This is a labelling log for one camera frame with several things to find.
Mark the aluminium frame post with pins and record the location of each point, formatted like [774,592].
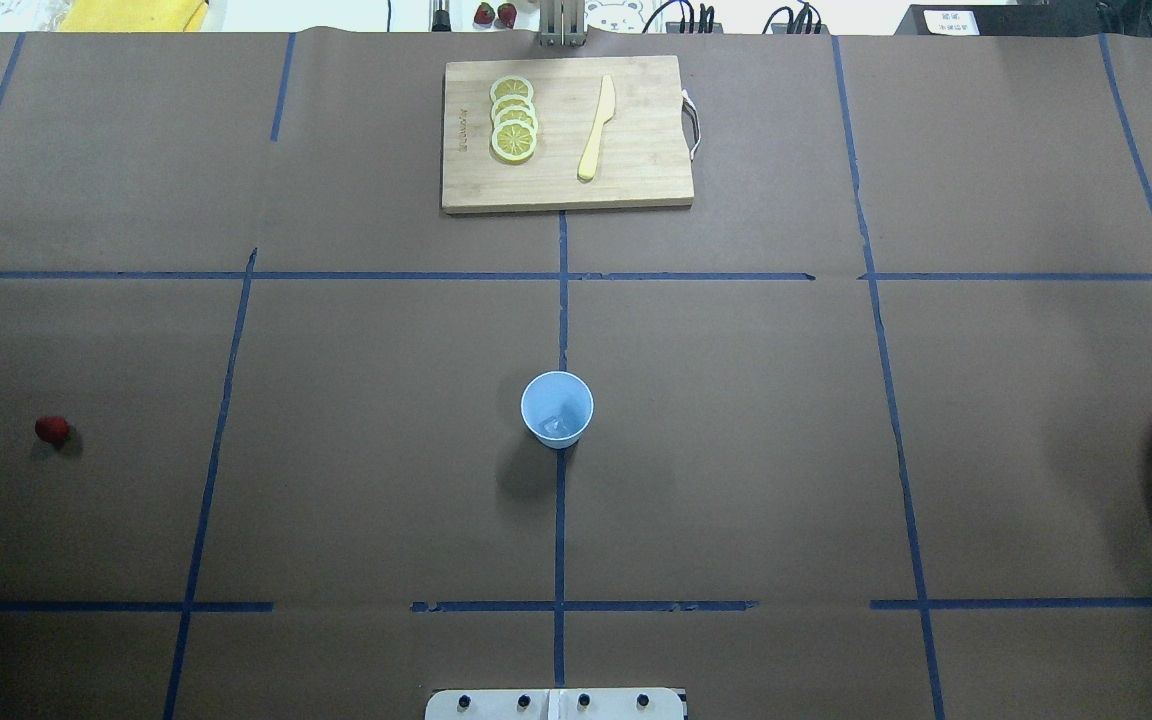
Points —
[562,23]

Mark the wooden cutting board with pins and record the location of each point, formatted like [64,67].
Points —
[646,160]

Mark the strawberry on side table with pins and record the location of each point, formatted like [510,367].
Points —
[506,15]

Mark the yellow plastic knife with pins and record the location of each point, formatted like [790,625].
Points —
[604,112]

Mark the lemon slice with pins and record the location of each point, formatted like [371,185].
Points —
[515,122]
[509,86]
[514,143]
[511,101]

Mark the ice cube in cup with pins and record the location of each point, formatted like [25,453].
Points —
[558,427]

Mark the red strawberry on table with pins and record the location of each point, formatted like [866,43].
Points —
[53,430]

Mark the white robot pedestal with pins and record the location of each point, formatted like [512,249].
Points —
[558,703]

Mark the light blue cup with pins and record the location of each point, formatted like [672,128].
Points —
[557,393]

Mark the yellow cloth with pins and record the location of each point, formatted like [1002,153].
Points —
[134,16]

